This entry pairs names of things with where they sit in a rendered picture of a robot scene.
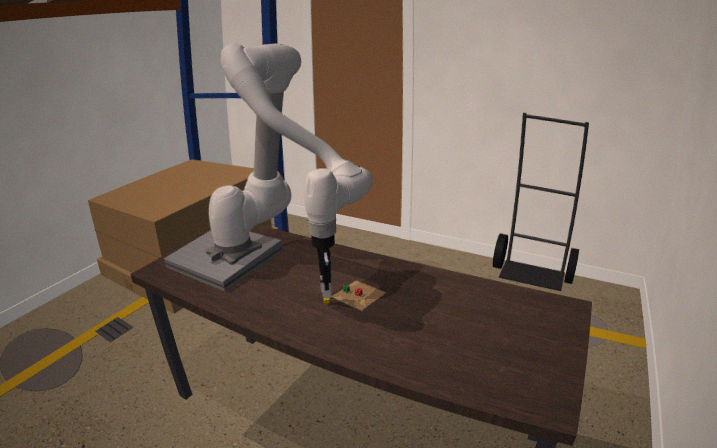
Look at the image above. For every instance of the tan square mat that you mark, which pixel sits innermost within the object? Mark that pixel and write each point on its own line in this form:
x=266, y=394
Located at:
x=369, y=295

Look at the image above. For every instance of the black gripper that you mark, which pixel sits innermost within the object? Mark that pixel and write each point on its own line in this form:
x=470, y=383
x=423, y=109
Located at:
x=324, y=244

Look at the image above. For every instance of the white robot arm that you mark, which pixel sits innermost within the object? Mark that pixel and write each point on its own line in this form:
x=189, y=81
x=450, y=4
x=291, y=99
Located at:
x=233, y=214

